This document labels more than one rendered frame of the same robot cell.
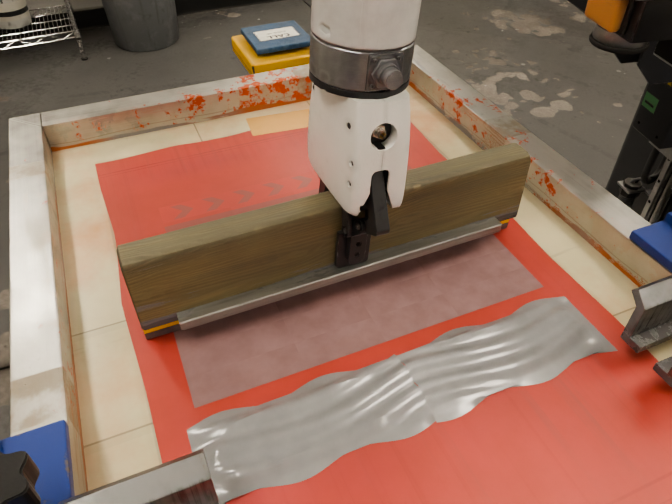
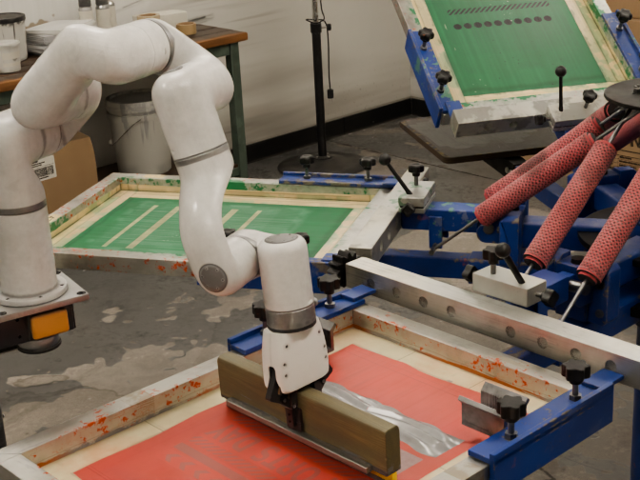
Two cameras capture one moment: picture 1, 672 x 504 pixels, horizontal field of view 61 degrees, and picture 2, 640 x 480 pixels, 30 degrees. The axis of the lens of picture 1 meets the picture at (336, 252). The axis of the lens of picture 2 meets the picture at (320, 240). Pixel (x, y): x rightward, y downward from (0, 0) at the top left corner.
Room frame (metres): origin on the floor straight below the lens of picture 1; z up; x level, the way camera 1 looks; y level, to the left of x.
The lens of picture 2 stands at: (0.90, 1.56, 1.90)
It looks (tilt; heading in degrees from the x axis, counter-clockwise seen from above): 20 degrees down; 251
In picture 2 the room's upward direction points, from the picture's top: 3 degrees counter-clockwise
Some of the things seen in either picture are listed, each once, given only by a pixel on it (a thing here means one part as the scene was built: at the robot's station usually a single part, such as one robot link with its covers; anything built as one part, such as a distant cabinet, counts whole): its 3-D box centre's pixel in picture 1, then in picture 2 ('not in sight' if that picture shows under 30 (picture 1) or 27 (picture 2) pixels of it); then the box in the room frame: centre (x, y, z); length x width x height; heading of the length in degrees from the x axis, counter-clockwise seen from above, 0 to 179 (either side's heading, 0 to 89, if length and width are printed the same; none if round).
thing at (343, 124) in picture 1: (354, 127); (295, 349); (0.40, -0.01, 1.12); 0.10 x 0.07 x 0.11; 24
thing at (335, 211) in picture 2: not in sight; (265, 191); (0.15, -0.97, 1.05); 1.08 x 0.61 x 0.23; 143
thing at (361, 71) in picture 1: (365, 55); (293, 310); (0.40, -0.02, 1.18); 0.09 x 0.07 x 0.03; 24
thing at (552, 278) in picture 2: not in sight; (528, 298); (-0.12, -0.23, 1.02); 0.17 x 0.06 x 0.05; 23
